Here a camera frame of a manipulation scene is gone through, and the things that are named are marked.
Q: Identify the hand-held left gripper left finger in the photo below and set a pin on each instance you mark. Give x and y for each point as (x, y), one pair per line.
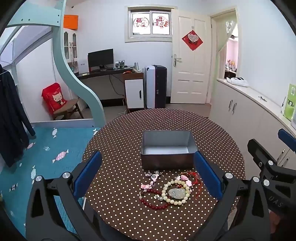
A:
(89, 171)

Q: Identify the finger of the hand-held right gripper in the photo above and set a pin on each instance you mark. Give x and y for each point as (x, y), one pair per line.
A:
(256, 150)
(286, 136)

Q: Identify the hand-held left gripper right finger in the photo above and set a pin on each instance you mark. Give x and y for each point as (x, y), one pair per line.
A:
(207, 176)

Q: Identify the silver metal tin box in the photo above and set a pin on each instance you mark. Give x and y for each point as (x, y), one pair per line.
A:
(166, 160)

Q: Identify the green paper bag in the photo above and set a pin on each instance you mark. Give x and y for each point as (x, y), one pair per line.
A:
(290, 106)

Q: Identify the round polka dot table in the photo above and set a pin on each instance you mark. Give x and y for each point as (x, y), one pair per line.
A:
(120, 143)

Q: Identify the teal candy print bedsheet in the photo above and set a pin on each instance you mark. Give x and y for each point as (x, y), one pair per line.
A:
(46, 162)

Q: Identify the long white sideboard cabinet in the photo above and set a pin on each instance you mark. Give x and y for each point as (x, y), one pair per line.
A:
(242, 109)

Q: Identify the bunch of keys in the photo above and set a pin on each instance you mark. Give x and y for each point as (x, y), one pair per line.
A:
(263, 98)

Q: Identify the wooden chair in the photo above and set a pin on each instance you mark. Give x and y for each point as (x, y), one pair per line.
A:
(67, 105)

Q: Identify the white cloth bundle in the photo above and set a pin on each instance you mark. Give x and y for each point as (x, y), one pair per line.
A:
(237, 81)

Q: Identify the red cat print cushion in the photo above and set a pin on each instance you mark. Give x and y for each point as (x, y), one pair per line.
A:
(54, 97)

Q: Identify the row of small figurines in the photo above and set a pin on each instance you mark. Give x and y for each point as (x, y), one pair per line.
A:
(231, 64)

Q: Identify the small white cabinet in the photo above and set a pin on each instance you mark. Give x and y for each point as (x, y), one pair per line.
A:
(133, 92)

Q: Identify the dark hanging jacket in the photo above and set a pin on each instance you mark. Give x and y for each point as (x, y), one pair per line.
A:
(11, 115)

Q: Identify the sheer door curtain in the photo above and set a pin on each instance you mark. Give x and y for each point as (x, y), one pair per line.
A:
(222, 58)

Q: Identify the dark desk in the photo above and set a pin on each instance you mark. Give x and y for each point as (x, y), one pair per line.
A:
(104, 72)

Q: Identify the black suitcase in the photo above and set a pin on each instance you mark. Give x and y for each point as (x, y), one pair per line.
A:
(160, 85)

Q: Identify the white air purifier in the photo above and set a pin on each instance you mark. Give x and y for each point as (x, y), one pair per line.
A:
(149, 88)

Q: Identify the white box device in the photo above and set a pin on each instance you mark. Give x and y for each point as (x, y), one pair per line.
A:
(83, 67)

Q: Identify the white panel door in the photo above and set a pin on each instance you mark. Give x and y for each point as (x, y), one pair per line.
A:
(189, 69)

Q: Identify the black computer monitor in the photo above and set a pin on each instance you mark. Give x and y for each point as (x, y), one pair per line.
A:
(100, 58)

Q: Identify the red diamond door decoration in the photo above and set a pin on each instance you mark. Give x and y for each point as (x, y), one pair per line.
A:
(195, 45)

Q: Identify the white glass door cupboard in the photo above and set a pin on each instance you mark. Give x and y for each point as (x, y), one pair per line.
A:
(67, 46)

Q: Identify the white framed window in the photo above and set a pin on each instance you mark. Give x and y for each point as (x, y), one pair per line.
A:
(142, 32)

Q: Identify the orange box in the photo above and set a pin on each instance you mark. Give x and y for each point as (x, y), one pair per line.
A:
(70, 22)

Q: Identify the red window sticker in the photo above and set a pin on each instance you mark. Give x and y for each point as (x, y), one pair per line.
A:
(161, 22)
(140, 22)

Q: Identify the light teal bunk bed frame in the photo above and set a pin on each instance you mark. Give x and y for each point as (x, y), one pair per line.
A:
(69, 69)

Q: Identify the small photo frame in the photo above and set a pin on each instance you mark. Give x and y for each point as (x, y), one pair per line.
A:
(119, 63)

